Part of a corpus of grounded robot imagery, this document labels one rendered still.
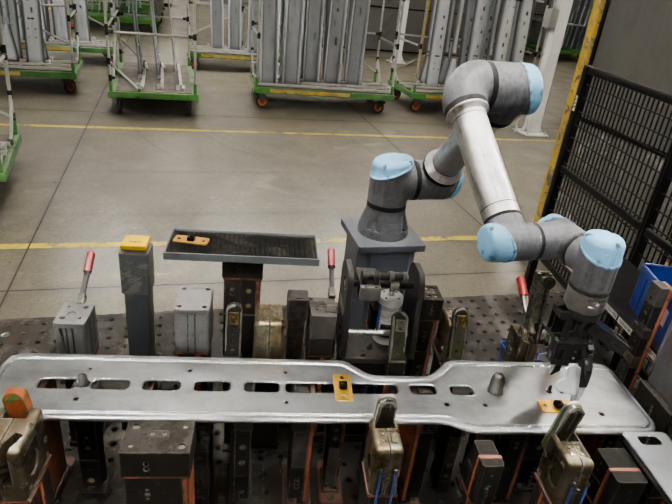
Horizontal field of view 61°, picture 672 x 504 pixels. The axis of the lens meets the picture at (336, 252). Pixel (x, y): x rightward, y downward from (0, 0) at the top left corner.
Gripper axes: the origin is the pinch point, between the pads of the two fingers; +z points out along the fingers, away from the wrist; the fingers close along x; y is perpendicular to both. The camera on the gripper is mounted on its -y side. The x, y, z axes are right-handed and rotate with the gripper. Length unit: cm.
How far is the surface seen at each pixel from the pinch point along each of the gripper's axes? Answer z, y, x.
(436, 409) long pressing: 5.1, 27.5, 1.4
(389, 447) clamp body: 0.3, 40.6, 16.1
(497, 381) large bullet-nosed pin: 1.8, 13.2, -3.7
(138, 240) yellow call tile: -11, 95, -39
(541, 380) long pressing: 5.7, 0.1, -8.6
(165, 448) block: 1, 80, 15
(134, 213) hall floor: 106, 163, -312
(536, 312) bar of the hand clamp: -5.6, -0.4, -19.6
